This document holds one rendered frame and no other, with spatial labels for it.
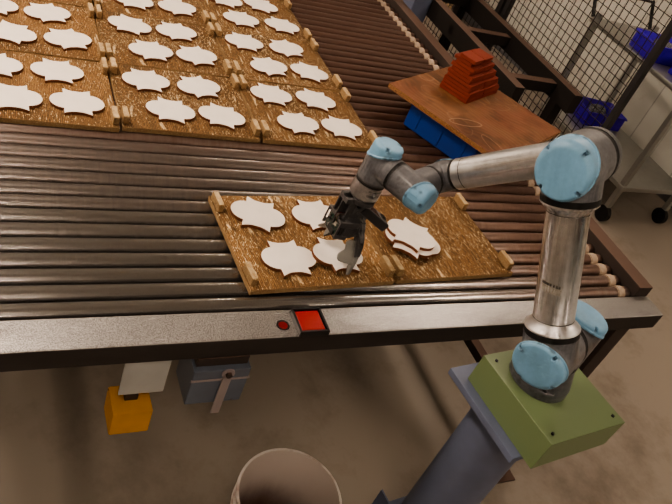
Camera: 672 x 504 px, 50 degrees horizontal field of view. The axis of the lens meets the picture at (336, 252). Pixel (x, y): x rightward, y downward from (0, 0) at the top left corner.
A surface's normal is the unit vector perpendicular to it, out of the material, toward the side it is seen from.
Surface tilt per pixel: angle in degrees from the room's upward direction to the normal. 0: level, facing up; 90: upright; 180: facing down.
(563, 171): 81
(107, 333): 0
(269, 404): 0
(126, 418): 90
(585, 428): 2
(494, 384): 90
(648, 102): 90
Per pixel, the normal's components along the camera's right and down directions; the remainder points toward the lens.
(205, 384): 0.34, 0.68
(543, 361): -0.62, 0.40
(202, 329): 0.33, -0.72
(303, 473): -0.32, 0.47
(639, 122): -0.84, 0.07
